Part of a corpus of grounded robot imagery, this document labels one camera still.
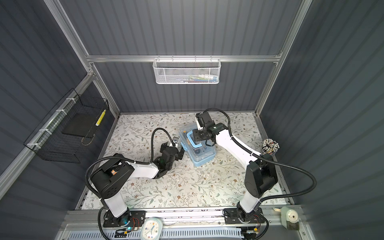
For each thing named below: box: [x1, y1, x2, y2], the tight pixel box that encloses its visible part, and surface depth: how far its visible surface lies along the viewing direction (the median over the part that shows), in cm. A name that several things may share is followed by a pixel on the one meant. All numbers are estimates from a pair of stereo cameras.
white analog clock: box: [140, 217, 163, 240], surface depth 70 cm
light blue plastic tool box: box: [179, 122, 217, 167], surface depth 89 cm
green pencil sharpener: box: [280, 206, 300, 231], surface depth 69 cm
